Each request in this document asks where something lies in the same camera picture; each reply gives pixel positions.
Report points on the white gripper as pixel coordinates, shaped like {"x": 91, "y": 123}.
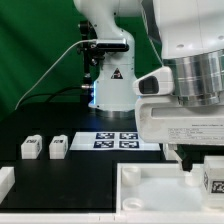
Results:
{"x": 161, "y": 119}

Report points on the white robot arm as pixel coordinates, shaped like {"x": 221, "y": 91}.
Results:
{"x": 163, "y": 60}

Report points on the white square table top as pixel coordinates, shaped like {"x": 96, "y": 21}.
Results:
{"x": 162, "y": 187}

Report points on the white sheet with AprilTags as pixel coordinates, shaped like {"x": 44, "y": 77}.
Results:
{"x": 111, "y": 141}

